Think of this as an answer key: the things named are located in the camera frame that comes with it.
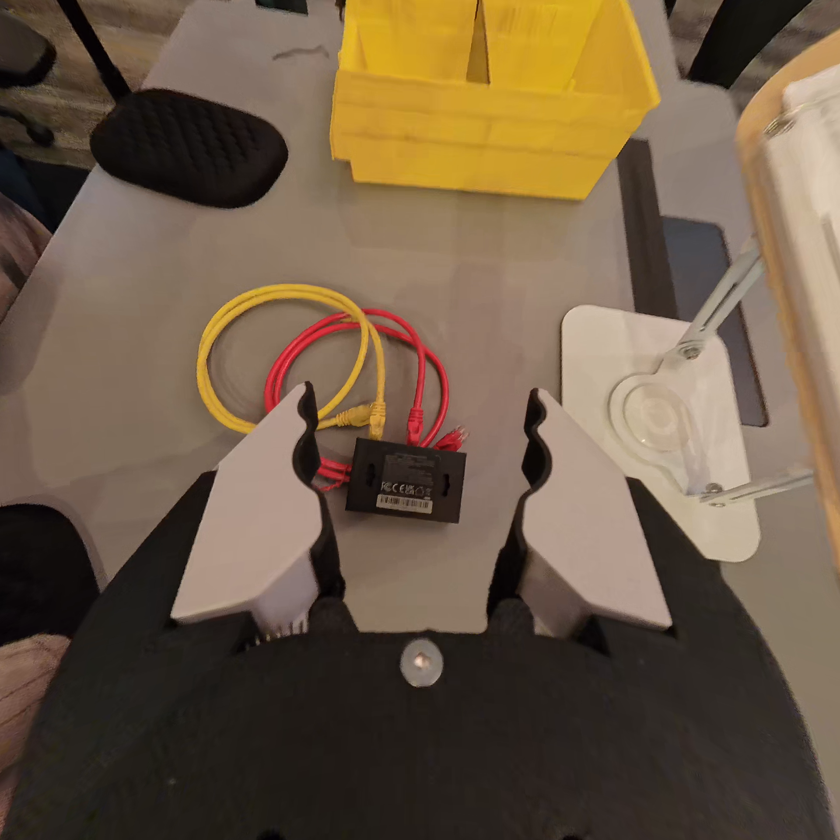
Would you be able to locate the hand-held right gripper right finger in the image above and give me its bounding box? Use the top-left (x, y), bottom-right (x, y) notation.
top-left (486, 387), bottom-right (673, 641)

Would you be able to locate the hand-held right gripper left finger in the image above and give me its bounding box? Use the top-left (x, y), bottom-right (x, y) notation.
top-left (169, 382), bottom-right (347, 637)

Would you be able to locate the black network switch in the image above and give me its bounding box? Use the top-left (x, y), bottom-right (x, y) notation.
top-left (345, 436), bottom-right (468, 524)

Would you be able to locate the yellow plastic bin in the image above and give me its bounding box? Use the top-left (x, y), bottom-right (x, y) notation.
top-left (330, 0), bottom-right (660, 201)

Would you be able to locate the white stand base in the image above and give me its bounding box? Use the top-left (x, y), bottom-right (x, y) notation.
top-left (561, 305), bottom-right (762, 564)

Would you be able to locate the black seat cushion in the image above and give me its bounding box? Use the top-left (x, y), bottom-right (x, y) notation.
top-left (0, 504), bottom-right (99, 647)

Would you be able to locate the wooden board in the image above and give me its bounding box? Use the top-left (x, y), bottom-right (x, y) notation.
top-left (735, 29), bottom-right (840, 487)

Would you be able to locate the black pole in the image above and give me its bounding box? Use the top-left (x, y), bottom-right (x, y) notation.
top-left (56, 0), bottom-right (132, 102)

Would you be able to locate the yellow ethernet cable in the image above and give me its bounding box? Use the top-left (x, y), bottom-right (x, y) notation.
top-left (197, 283), bottom-right (388, 441)

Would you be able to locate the red ethernet cable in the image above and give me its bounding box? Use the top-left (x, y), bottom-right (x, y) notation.
top-left (264, 308), bottom-right (470, 493)

